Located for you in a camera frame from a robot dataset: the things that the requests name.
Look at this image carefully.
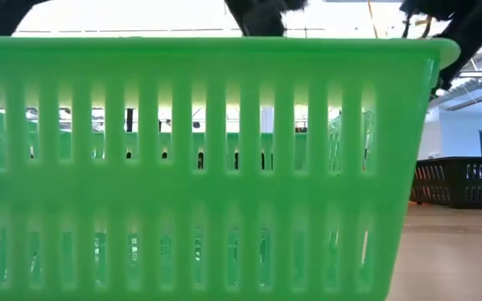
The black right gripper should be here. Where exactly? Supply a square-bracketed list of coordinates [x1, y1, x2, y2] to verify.
[223, 0, 309, 38]

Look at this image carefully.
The green slotted plastic basket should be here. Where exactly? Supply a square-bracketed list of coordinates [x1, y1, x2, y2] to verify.
[0, 35, 462, 301]

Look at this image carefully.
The black slotted plastic basket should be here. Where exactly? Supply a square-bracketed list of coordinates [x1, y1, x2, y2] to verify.
[409, 156, 482, 210]

